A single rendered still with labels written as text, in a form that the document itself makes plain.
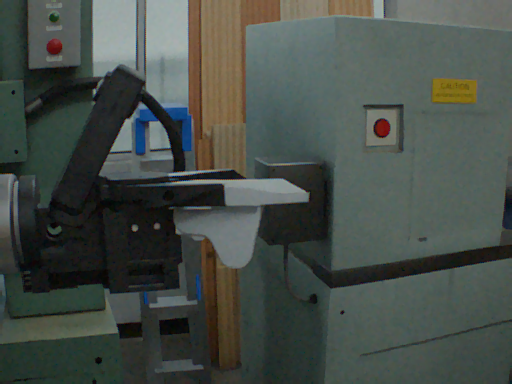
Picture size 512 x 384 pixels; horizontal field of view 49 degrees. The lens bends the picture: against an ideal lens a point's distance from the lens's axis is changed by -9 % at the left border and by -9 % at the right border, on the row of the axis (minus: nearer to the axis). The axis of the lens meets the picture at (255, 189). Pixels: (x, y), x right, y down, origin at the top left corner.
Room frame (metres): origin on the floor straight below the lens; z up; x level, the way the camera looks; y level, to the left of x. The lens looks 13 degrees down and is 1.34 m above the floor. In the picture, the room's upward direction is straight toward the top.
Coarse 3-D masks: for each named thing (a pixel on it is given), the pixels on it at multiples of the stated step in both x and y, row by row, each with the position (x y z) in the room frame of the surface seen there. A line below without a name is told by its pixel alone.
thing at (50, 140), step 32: (0, 0) 1.10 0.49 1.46; (0, 32) 1.10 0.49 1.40; (0, 64) 1.10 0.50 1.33; (32, 96) 1.12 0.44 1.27; (64, 96) 1.15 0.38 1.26; (32, 128) 1.12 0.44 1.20; (64, 128) 1.14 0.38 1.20; (32, 160) 1.12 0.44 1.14; (64, 160) 1.14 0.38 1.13; (96, 288) 1.16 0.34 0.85
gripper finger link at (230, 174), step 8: (176, 176) 0.48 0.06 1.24; (184, 176) 0.48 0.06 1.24; (192, 176) 0.49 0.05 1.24; (200, 176) 0.50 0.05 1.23; (208, 176) 0.51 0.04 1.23; (216, 176) 0.51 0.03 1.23; (224, 176) 0.52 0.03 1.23; (232, 176) 0.53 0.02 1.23; (240, 176) 0.53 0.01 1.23; (192, 208) 0.50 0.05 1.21; (200, 208) 0.51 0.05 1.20; (208, 208) 0.52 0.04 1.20
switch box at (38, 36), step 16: (32, 0) 1.07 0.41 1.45; (48, 0) 1.08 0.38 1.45; (64, 0) 1.09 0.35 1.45; (80, 0) 1.10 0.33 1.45; (32, 16) 1.07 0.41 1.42; (64, 16) 1.09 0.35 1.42; (32, 32) 1.07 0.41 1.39; (48, 32) 1.08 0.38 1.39; (64, 32) 1.09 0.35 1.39; (32, 48) 1.07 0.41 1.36; (64, 48) 1.09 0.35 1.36; (32, 64) 1.07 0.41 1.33; (48, 64) 1.08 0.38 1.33; (64, 64) 1.09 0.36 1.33
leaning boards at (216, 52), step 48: (192, 0) 2.55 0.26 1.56; (240, 0) 2.59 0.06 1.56; (288, 0) 2.67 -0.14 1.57; (336, 0) 2.73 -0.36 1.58; (192, 48) 2.54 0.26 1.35; (240, 48) 2.57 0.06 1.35; (192, 96) 2.53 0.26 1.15; (240, 96) 2.56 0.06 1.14; (240, 144) 2.42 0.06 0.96; (240, 288) 2.38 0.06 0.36; (240, 336) 2.37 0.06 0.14
